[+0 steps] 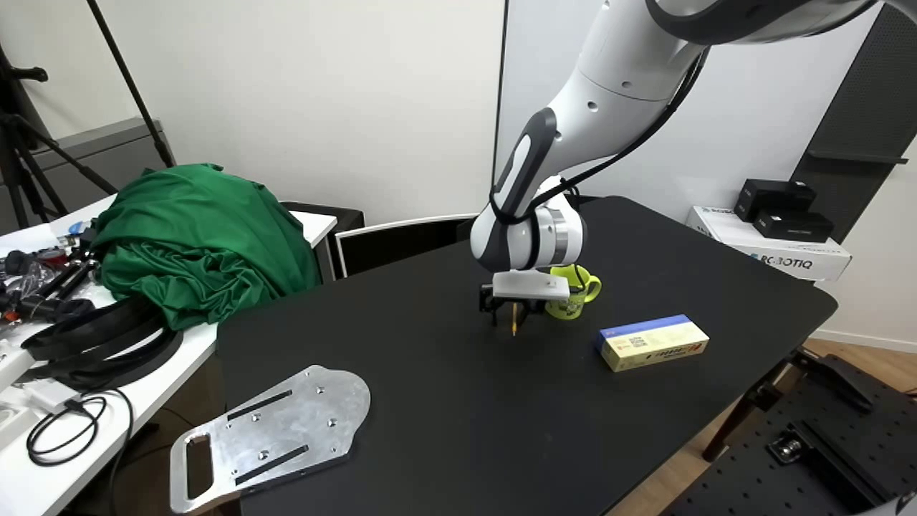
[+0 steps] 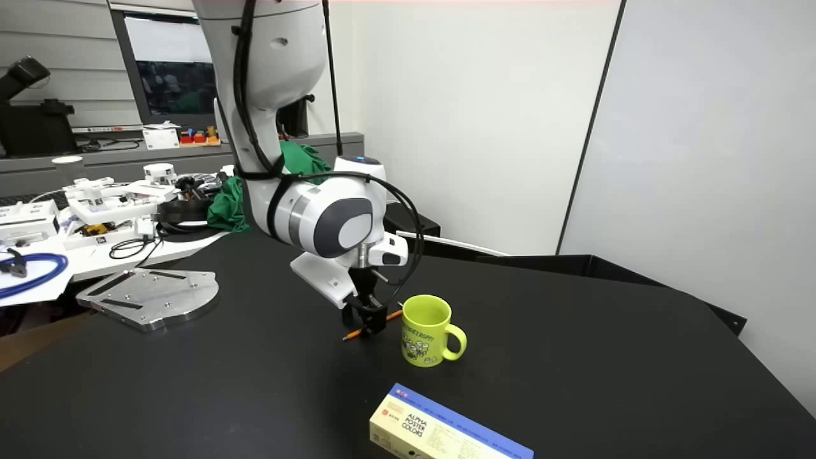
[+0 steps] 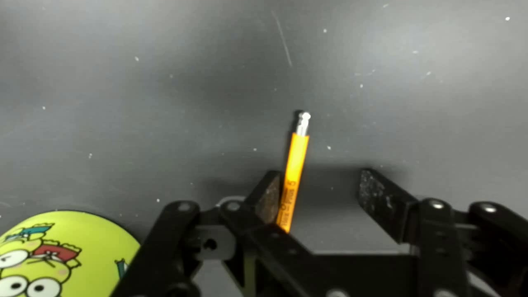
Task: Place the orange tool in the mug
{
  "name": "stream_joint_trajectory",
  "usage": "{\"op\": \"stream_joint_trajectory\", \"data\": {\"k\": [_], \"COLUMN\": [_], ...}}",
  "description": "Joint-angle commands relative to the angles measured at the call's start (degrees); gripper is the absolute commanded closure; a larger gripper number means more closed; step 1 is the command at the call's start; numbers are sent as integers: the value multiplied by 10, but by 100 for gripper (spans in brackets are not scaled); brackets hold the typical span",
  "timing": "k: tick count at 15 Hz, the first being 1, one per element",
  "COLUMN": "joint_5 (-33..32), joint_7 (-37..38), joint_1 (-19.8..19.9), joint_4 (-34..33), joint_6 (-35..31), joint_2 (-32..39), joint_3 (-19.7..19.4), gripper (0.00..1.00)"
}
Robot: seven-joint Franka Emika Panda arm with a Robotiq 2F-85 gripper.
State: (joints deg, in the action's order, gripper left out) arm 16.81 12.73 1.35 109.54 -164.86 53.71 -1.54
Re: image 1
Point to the stand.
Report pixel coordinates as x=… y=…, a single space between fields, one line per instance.
x=132 y=93

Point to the black perforated metal table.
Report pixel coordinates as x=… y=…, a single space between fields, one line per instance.
x=824 y=459

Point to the green cloth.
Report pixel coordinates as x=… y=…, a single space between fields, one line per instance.
x=200 y=236

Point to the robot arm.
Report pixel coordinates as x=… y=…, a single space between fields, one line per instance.
x=630 y=79

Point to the black box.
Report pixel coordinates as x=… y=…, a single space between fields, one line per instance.
x=774 y=195
x=795 y=226

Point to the white cardboard box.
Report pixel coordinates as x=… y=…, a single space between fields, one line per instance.
x=774 y=247

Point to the camera on tripod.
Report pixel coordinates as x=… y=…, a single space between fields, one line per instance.
x=18 y=150

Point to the grey cabinet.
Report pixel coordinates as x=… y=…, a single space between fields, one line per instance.
x=107 y=154

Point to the orange tool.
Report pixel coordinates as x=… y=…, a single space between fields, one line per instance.
x=514 y=324

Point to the heap of tools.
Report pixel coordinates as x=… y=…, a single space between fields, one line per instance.
x=36 y=279

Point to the bundle of black hoops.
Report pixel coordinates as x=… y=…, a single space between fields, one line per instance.
x=107 y=344

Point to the silver metal plate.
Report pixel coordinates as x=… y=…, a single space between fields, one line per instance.
x=286 y=423

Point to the yellow and blue carton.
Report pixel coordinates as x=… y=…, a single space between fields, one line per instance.
x=652 y=344

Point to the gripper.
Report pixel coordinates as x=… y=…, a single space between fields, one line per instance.
x=487 y=295

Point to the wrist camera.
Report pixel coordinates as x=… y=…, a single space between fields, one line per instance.
x=530 y=285

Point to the white table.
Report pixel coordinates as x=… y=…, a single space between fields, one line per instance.
x=43 y=480

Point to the yellow-green mug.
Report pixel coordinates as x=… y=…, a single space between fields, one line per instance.
x=569 y=304

